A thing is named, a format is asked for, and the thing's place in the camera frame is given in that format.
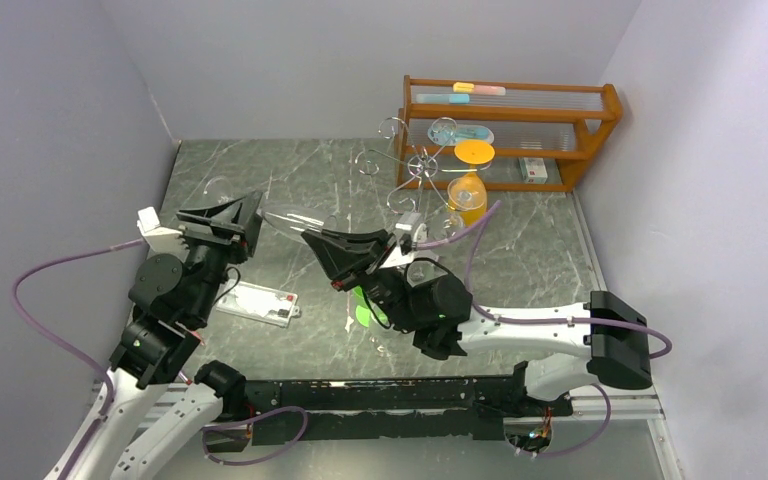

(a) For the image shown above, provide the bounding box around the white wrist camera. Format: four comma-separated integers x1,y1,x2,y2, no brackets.
137,207,186,256
379,212,425,268

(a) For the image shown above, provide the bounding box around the clear wine glass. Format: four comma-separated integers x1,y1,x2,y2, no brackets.
197,176,338,243
369,324,401,358
428,173,488,241

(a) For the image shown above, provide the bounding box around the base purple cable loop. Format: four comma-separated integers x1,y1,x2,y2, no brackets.
200,405,310,467

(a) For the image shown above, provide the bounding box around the orange plastic wine glass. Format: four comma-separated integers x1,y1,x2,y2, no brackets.
447,139,495,227

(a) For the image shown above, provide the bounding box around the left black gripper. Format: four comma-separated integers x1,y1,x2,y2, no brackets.
179,190,266,322

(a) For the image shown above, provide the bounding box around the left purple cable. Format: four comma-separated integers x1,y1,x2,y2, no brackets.
11,238,147,480

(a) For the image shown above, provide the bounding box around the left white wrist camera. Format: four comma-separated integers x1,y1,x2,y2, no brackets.
137,207,186,256

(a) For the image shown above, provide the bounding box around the clear plastic card case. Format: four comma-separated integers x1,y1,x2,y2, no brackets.
215,282,301,328

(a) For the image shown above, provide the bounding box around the small white box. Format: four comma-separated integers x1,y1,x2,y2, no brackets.
518,157,548,184

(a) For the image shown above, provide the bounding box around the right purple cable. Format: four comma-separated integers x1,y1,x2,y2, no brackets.
413,199,673,362

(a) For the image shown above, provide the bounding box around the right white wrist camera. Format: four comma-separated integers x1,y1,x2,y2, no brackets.
379,212,425,268

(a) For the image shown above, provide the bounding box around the green plastic wine glass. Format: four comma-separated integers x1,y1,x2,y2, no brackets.
351,286,390,329

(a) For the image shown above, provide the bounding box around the yellow pink eraser bar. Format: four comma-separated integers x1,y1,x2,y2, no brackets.
452,82,506,96

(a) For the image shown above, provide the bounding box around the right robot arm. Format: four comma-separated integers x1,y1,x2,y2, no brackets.
301,229,653,415

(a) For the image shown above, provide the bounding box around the chrome wine glass rack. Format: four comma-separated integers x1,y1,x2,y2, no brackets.
350,116,494,215

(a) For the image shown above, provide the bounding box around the blue oval plate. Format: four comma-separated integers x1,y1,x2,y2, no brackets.
427,124,495,147

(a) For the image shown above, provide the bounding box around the blue bar on shelf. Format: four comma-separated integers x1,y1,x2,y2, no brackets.
414,93,471,105

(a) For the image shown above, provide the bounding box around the wooden shelf rack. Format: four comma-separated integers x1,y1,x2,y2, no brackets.
398,76,624,193

